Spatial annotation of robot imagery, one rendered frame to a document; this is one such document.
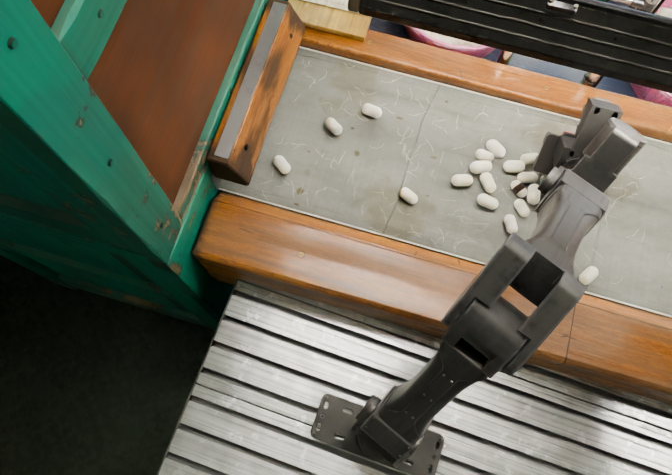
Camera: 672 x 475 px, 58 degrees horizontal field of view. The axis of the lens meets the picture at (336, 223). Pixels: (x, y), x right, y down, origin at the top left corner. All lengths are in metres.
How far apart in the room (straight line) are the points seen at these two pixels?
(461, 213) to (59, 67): 0.67
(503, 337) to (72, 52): 0.48
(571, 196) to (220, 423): 0.62
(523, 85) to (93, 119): 0.74
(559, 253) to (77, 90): 0.49
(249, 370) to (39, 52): 0.65
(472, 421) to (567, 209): 0.41
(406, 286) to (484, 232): 0.16
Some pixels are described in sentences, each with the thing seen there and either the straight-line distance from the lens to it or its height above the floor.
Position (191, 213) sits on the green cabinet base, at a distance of 0.92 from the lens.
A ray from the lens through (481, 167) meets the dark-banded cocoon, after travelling 1.02.
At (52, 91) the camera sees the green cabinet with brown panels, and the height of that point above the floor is 1.25.
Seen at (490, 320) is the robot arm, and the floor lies 1.05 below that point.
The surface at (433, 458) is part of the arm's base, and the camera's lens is 1.01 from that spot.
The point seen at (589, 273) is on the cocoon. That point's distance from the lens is 1.02.
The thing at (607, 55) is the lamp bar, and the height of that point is 1.07.
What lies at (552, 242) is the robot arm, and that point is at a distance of 0.69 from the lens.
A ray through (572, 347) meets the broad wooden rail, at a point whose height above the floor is 0.76.
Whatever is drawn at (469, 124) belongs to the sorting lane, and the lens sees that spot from 1.08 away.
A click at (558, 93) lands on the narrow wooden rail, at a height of 0.76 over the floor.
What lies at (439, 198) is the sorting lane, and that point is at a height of 0.74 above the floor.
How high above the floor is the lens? 1.67
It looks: 72 degrees down
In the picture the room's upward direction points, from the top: 3 degrees clockwise
